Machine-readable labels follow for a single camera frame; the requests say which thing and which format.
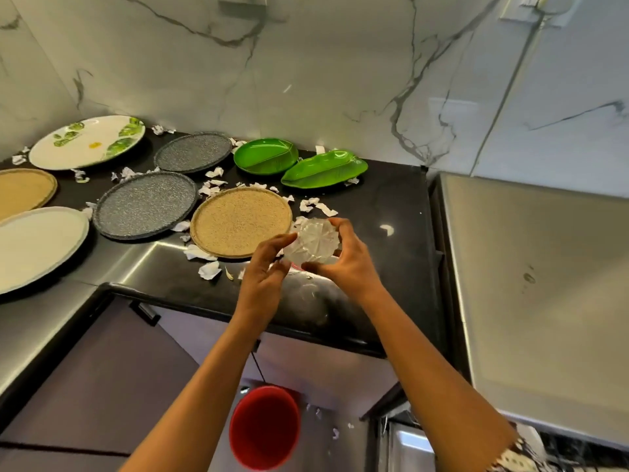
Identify dark cabinet handle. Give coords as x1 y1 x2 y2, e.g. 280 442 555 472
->
129 300 162 327

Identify steel refrigerator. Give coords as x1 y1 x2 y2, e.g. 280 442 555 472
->
439 172 629 452

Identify person's left forearm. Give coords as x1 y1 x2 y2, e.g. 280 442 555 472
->
119 312 270 472

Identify scattered white paper scraps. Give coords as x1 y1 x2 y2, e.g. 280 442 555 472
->
12 125 361 282

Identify large grey speckled plate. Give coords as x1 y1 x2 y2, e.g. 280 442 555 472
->
93 172 199 241

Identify person's right forearm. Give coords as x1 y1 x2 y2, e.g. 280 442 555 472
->
361 288 520 472

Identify person's left hand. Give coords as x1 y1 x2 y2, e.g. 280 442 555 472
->
235 233 298 330

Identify grey cabinet door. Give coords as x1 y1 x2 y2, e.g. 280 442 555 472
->
0 297 200 472

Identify green leaf-shaped dish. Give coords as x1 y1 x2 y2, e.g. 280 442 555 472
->
281 150 369 189

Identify small grey speckled plate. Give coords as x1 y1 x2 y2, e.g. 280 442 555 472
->
154 132 233 174

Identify clear cut glass bowl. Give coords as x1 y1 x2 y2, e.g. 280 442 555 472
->
282 218 341 267

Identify person's right hand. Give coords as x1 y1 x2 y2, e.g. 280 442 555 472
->
301 217 387 306

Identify tan speckled round plate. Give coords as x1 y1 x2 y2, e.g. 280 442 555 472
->
190 187 294 260
0 168 59 222

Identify white wall socket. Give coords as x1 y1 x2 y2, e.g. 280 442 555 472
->
500 0 586 28

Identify white plate with green leaves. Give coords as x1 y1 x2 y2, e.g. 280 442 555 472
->
29 115 146 171

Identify patterned sleeve cuff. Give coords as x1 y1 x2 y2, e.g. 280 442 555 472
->
486 436 543 472

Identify red plastic bucket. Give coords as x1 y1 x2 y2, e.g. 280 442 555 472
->
229 385 302 472

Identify green round divided bowl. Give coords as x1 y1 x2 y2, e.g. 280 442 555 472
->
233 138 299 176

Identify plain cream round plate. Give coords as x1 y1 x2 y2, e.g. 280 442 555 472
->
0 206 90 296

